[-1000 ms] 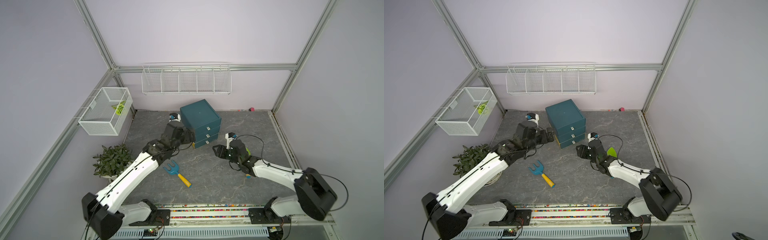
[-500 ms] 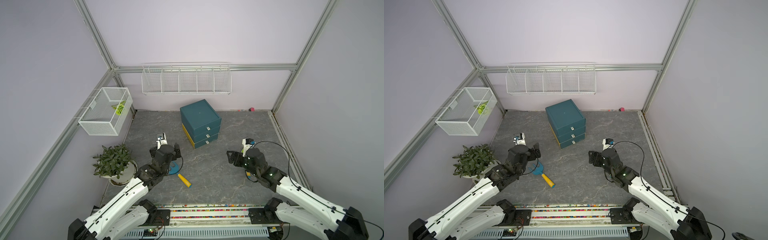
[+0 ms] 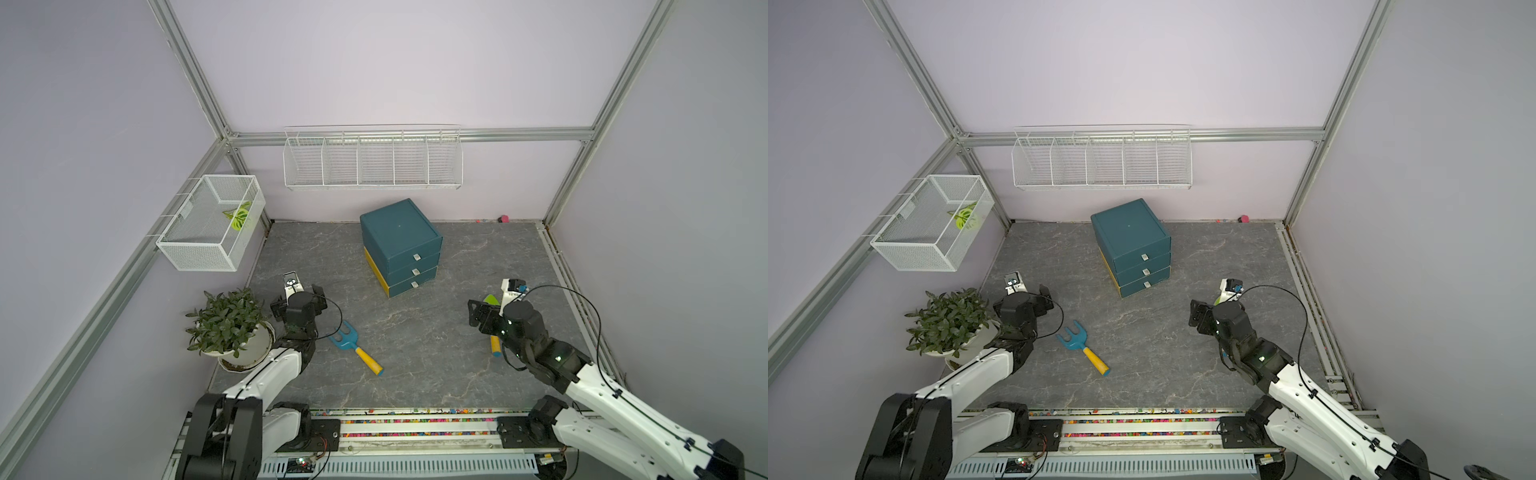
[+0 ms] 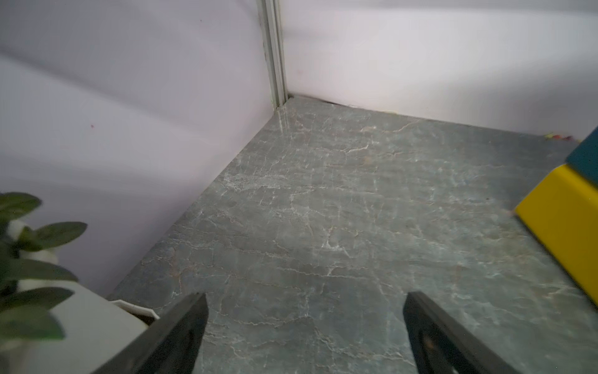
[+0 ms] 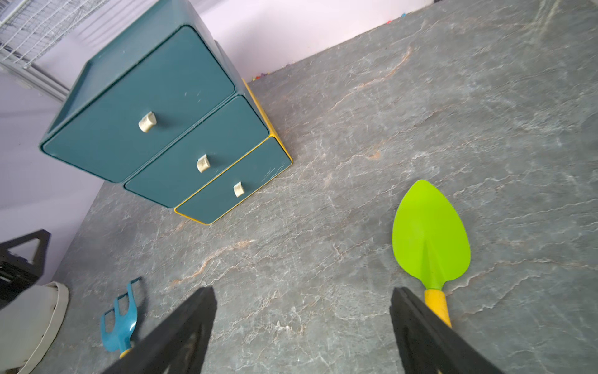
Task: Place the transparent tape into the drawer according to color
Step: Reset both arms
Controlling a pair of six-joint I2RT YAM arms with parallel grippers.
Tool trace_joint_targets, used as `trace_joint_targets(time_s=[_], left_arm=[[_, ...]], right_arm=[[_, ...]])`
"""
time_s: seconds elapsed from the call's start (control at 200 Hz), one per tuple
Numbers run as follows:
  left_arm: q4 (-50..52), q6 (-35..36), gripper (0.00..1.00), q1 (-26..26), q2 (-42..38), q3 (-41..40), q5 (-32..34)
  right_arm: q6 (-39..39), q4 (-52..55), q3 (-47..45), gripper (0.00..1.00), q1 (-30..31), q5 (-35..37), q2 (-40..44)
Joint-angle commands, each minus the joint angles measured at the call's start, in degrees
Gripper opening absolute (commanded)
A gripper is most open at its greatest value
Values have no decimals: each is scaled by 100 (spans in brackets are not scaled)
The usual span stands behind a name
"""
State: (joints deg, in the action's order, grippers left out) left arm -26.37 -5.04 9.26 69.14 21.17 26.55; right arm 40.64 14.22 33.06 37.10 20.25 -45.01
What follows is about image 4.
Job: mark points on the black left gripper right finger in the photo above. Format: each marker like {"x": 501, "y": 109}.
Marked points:
{"x": 442, "y": 345}

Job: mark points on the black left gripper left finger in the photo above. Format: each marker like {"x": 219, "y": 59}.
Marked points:
{"x": 170, "y": 345}

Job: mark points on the teal drawer cabinet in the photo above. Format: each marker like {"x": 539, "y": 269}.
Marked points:
{"x": 584, "y": 159}

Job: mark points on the white plant pot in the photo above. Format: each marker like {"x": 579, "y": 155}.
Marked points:
{"x": 95, "y": 330}

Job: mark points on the green potted plant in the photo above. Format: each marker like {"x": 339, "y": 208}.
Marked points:
{"x": 29, "y": 269}

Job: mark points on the yellow cabinet side panel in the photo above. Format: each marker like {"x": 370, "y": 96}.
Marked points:
{"x": 561, "y": 212}

